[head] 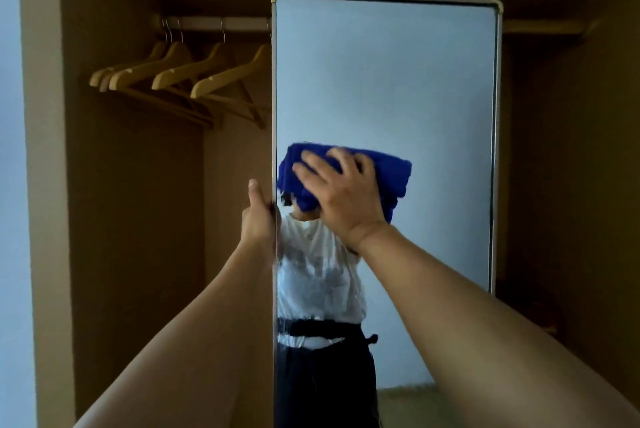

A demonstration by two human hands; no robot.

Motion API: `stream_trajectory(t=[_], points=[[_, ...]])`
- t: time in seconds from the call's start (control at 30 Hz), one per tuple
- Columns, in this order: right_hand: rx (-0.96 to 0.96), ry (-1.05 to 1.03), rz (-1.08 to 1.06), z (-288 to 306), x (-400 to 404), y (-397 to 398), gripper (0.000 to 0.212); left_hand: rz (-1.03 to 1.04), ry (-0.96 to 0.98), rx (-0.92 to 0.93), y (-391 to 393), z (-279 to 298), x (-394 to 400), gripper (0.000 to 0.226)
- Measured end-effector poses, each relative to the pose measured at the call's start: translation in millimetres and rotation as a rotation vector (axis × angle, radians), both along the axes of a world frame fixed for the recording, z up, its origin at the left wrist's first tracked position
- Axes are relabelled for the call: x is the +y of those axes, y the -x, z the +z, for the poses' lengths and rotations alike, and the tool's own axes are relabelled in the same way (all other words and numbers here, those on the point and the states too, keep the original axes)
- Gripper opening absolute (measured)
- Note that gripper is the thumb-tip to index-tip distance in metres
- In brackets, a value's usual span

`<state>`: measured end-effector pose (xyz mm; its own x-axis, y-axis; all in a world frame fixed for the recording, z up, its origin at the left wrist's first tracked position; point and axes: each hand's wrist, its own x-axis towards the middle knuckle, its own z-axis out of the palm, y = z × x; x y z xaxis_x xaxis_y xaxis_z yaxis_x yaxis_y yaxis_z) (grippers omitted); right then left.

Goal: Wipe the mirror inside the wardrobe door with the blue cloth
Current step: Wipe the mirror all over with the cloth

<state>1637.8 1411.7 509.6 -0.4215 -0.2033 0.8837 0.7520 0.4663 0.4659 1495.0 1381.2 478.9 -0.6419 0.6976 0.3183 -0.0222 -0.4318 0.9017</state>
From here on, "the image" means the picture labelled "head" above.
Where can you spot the person's left hand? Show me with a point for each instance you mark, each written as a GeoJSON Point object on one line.
{"type": "Point", "coordinates": [257, 230]}

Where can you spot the person's right hand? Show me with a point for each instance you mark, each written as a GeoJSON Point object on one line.
{"type": "Point", "coordinates": [347, 202]}

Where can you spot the blue microfibre cloth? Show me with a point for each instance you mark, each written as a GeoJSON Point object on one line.
{"type": "Point", "coordinates": [395, 177]}

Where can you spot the light wooden wardrobe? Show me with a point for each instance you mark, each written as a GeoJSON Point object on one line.
{"type": "Point", "coordinates": [135, 217]}

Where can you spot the tall framed mirror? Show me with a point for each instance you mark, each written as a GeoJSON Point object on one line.
{"type": "Point", "coordinates": [400, 67]}

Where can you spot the person's left forearm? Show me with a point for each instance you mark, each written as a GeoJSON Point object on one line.
{"type": "Point", "coordinates": [190, 352]}

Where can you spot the person's right forearm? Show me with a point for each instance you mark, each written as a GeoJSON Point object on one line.
{"type": "Point", "coordinates": [490, 342]}

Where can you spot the wooden clothes rod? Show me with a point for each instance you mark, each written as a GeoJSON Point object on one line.
{"type": "Point", "coordinates": [210, 24]}

